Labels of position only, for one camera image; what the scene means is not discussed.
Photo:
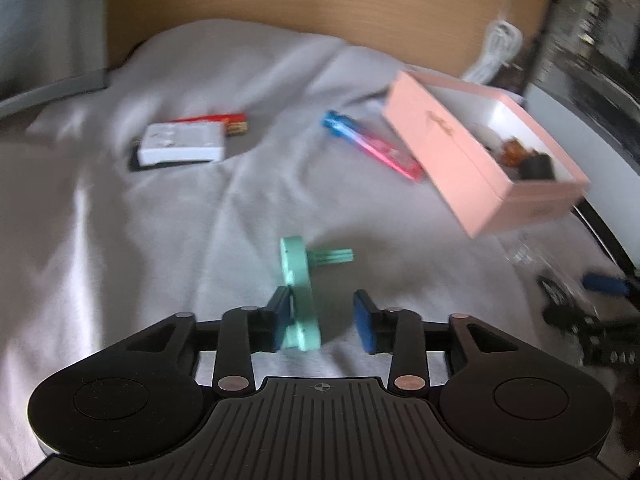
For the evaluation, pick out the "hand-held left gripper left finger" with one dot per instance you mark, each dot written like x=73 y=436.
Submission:
x=280 y=320

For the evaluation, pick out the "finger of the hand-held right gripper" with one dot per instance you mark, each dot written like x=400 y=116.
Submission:
x=575 y=317
x=607 y=283

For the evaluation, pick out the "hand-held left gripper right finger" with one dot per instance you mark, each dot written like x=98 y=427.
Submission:
x=366 y=322

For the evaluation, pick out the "mint green plastic tool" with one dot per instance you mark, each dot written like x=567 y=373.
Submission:
x=297 y=270

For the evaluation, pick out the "clear plastic bag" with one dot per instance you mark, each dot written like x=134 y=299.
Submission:
x=527 y=255

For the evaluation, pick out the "orange bear figurine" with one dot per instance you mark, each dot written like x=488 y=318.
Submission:
x=515 y=151

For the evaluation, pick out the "blue pink lighter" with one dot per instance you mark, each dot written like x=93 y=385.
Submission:
x=370 y=142

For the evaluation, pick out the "pink cardboard box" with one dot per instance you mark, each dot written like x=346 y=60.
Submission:
x=450 y=160

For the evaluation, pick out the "red small box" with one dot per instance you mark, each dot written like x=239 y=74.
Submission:
x=235 y=124

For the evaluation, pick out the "white box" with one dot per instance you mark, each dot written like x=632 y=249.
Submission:
x=182 y=142

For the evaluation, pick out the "white cloth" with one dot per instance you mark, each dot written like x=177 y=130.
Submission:
x=150 y=235

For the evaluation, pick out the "glass-sided computer case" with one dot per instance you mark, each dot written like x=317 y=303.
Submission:
x=590 y=60

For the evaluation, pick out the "wooden back panel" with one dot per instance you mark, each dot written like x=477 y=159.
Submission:
x=300 y=0

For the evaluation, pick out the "computer monitor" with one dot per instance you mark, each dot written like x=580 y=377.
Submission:
x=45 y=35

